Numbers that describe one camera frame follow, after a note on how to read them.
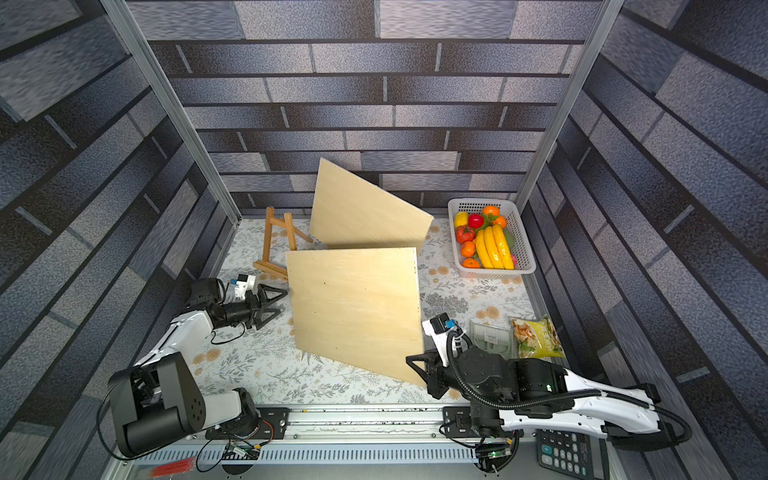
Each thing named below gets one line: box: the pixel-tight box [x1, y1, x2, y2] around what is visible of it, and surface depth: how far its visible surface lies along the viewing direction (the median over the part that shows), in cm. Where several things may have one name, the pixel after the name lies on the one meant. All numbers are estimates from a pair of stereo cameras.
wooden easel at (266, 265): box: [253, 206, 313, 281], surface depth 96 cm
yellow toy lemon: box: [454, 211, 469, 228], surface depth 112 cm
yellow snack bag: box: [512, 314, 565, 358], surface depth 86 cm
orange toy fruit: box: [482, 205, 500, 217], surface depth 115 cm
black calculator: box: [536, 429, 610, 480], surface depth 69 cm
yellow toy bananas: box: [475, 224, 515, 270], surface depth 101 cm
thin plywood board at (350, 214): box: [309, 158, 434, 251], surface depth 93 cm
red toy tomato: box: [455, 225, 476, 244], surface depth 109 cm
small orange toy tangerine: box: [461, 241, 475, 257], surface depth 106 cm
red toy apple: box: [468, 213, 484, 229], surface depth 109 cm
